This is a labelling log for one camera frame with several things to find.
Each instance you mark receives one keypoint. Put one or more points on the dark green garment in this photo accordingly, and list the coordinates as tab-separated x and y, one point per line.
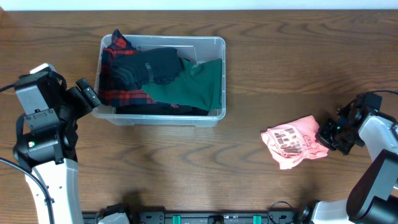
196	85

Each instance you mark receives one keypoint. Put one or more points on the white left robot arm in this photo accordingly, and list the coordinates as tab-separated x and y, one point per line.
46	140

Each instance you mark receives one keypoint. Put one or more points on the red navy plaid shirt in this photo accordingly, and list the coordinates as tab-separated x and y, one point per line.
108	93

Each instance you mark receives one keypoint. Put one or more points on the dark navy garment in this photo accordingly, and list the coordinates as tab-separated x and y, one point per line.
159	66

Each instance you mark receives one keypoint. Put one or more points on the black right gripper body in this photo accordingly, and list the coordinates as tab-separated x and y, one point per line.
339	136

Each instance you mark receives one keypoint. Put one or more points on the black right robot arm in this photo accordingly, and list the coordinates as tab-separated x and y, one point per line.
370	201

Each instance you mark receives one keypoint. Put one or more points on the clear plastic storage bin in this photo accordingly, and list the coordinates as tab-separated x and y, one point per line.
197	50

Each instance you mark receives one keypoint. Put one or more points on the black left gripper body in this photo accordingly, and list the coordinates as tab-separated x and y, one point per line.
88	93

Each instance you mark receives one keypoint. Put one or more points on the black garment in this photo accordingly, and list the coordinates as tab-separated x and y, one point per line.
162	109

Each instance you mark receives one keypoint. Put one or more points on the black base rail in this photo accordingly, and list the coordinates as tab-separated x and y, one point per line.
279	212

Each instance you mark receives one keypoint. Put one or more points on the pink printed garment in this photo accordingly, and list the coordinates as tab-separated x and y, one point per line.
291	143

